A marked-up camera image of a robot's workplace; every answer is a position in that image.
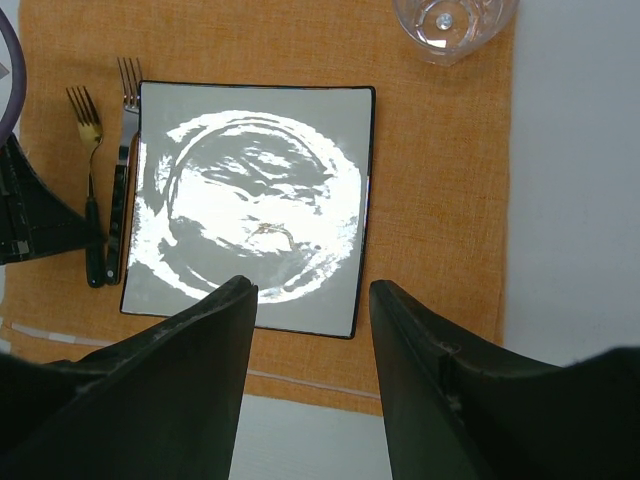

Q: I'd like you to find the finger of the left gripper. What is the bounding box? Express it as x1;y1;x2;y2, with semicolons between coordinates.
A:
1;135;93;265

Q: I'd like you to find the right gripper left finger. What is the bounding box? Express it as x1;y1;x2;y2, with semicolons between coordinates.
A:
1;276;258;479

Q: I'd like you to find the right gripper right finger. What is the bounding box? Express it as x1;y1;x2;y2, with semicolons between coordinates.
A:
369;280;639;479

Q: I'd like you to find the gold fork green handle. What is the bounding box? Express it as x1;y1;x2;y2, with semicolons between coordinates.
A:
65;86;105;288

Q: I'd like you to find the silver fork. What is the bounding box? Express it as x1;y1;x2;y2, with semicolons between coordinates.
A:
105;57;143;286

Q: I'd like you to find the orange cloth napkin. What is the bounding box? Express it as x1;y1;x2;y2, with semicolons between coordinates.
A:
1;1;514;415

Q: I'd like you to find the white square plate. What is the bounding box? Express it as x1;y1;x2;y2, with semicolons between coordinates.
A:
120;81;376;339

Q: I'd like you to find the clear drinking glass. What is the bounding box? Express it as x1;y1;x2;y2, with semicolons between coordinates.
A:
392;0;520;66

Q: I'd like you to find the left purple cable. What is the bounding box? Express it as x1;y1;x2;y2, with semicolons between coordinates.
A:
0;6;28;144

